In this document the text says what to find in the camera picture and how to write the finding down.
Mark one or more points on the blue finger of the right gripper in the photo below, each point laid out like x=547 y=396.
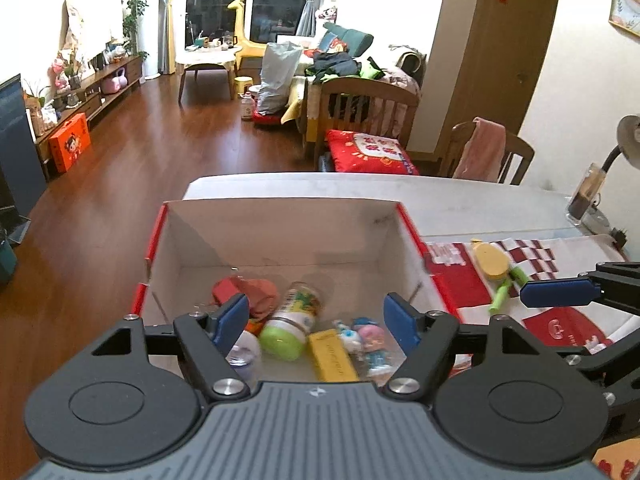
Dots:
x=566 y=292

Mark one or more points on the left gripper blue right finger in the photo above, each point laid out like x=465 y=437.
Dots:
x=403 y=321

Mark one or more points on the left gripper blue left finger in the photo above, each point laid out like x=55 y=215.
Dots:
x=228 y=323

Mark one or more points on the small orange toy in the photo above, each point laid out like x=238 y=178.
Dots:
x=254 y=326

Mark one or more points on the pink heart-shaped bowl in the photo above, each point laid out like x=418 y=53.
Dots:
x=262 y=295

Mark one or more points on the pink-haired doll figure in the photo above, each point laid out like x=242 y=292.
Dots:
x=373 y=351

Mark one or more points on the toothpick jar green lid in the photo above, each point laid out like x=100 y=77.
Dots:
x=286 y=332

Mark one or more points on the yellow oval case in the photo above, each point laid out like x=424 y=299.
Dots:
x=491 y=260

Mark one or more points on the yellow small box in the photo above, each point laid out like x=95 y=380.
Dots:
x=331 y=361

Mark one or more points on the pink binder clip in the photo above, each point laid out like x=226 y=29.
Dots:
x=222 y=291

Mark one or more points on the clear capsule purple base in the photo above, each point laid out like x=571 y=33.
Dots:
x=245 y=358

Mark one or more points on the white green pen bottle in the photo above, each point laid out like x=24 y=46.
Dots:
x=518 y=276

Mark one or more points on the white astronaut keychain figure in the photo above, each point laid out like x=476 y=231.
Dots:
x=349 y=338

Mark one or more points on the green tube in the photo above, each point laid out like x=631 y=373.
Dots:
x=502 y=294

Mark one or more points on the red white patterned tablecloth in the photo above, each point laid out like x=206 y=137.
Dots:
x=462 y=290

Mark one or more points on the red cardboard box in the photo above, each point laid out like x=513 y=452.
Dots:
x=354 y=251

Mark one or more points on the wooden chair pink cloth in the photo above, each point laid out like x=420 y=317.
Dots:
x=481 y=150

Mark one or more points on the red printed cushion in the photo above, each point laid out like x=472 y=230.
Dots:
x=364 y=153

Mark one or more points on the wooden dining chair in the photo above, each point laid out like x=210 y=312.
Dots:
x=367 y=106

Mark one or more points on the green trash bin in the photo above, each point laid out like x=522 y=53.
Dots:
x=8 y=260

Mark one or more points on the orange gift box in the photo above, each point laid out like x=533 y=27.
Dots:
x=69 y=142

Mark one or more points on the dark blue standing panel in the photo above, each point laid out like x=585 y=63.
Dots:
x=22 y=178

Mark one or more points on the round wooden coffee table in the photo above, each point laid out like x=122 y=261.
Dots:
x=211 y=58

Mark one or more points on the white plastic bag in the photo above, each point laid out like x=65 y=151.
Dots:
x=279 y=65

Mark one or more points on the wooden tv cabinet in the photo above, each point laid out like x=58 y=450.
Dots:
x=93 y=101

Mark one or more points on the sofa with clothes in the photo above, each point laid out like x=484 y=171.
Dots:
x=377 y=60

